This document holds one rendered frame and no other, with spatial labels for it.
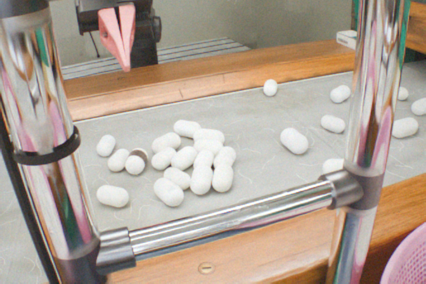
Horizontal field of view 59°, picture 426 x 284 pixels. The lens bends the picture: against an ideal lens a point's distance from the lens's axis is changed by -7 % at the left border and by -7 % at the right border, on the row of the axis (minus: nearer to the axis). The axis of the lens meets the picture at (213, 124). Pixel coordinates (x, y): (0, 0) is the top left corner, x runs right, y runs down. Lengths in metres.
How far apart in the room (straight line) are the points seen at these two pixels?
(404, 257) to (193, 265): 0.15
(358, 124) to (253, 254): 0.13
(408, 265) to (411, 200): 0.06
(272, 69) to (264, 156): 0.23
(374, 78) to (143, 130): 0.36
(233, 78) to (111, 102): 0.18
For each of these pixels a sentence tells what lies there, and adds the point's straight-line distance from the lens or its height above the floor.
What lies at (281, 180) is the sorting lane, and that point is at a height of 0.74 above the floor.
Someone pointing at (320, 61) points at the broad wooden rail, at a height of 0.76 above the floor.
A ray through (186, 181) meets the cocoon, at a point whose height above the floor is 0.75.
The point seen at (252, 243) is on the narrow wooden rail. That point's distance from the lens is 0.29.
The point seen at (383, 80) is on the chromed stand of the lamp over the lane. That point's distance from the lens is 0.19.
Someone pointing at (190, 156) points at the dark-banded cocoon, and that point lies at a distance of 0.41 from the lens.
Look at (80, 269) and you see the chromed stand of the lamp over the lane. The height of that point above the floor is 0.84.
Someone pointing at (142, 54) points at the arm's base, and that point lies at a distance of 0.86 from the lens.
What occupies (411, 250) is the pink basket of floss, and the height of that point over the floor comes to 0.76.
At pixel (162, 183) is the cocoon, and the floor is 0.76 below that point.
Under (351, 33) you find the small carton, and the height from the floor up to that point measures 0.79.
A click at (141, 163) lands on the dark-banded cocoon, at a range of 0.41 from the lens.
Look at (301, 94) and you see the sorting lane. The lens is 0.59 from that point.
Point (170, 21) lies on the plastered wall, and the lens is 2.59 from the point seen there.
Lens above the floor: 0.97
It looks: 27 degrees down
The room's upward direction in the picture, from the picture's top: 3 degrees counter-clockwise
